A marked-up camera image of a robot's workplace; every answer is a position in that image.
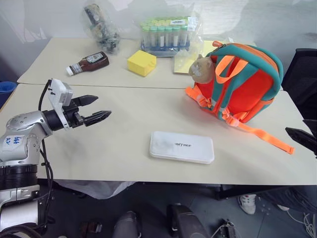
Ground brown sauce bottle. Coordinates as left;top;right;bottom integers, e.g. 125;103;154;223
65;51;110;76

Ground white sneaker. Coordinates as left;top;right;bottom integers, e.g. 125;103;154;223
237;193;258;215

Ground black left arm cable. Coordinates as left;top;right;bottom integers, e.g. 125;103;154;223
36;79;55;235

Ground clear bag of electronic parts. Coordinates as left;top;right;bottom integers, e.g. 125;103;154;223
80;3;122;56

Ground yellow box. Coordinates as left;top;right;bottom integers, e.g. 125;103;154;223
126;50;158;77

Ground bagged rack of test tubes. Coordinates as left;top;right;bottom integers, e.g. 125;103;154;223
139;15;202;58

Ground yellow paper in clear sleeve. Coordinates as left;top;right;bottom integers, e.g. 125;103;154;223
172;39;216;75

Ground white plastic bag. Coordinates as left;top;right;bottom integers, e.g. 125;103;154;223
54;179;136;200

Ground white cables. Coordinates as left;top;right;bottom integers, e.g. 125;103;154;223
288;210;317;238

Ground black office chair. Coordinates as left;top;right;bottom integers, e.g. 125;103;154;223
281;48;317;120

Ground white rectangular box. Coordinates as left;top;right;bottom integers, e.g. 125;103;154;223
149;130;215;165

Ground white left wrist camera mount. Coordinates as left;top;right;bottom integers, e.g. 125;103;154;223
48;78;75;130

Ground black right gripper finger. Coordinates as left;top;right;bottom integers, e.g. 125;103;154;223
302;119;317;136
285;126;317;159

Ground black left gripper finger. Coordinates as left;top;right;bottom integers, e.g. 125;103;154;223
71;94;99;108
83;110;112;127

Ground black table frame bar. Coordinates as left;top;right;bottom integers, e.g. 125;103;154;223
217;183;295;200

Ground orange and teal backpack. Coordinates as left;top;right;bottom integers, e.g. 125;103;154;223
185;40;296;156

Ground dark rounded shape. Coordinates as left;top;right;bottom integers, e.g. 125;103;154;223
165;202;210;238
112;210;140;238

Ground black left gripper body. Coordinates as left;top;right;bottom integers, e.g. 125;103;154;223
62;97;86;129

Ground blue bin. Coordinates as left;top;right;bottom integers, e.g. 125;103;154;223
0;80;18;110

